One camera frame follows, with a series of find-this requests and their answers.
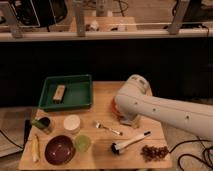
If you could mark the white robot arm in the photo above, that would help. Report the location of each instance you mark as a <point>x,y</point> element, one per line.
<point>132,100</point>

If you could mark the green plastic tray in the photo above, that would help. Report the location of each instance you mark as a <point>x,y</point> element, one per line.
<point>78,93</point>

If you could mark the wooden block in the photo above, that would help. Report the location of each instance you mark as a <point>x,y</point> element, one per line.
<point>59,93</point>

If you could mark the white round lid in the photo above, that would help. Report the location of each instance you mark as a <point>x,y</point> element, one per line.
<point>72,123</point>

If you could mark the light green cup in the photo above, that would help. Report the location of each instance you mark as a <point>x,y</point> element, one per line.
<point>82,143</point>

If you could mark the white black brush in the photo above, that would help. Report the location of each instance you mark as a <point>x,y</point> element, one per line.
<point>118,147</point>

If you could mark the dark red bowl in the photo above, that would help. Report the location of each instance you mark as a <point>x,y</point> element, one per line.
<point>59,150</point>

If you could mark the brown dried grape bunch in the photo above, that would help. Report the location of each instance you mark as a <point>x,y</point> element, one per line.
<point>152,153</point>

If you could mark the yellow corn cob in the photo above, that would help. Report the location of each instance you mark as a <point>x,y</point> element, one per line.
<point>35,149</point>

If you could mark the black equipment case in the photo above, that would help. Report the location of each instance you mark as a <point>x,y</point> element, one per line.
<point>39,13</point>

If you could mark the metal rail frame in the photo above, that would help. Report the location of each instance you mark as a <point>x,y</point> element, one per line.
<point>115,19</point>

